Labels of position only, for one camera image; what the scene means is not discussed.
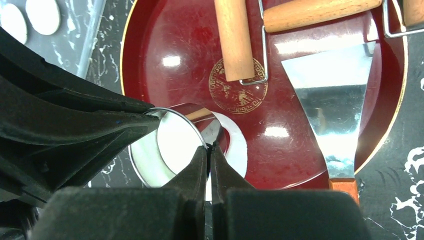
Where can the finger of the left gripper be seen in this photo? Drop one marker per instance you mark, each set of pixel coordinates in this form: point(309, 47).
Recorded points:
point(33, 74)
point(45, 147)

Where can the metal ring cutter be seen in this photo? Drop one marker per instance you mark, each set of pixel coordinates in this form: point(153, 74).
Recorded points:
point(160, 155)

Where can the white dough piece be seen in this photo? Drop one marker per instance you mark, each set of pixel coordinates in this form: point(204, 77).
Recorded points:
point(236, 154)

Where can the wooden double-ended rolling pin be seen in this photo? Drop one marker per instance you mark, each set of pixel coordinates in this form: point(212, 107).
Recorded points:
point(234, 32)

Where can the metal spatula wooden handle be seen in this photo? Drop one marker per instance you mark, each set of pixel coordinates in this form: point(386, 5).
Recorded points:
point(331, 88)

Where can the clear plastic tray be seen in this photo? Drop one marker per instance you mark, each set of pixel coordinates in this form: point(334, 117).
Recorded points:
point(71, 46)

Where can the red round tray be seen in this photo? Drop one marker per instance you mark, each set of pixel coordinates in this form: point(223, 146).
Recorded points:
point(171, 55)

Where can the cut round dough wrapper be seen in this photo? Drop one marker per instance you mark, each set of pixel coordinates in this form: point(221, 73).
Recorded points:
point(177, 141)

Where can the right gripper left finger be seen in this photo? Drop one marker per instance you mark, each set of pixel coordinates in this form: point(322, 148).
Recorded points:
point(172, 212)

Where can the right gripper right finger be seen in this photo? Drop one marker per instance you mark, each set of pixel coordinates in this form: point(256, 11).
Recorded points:
point(242, 212)

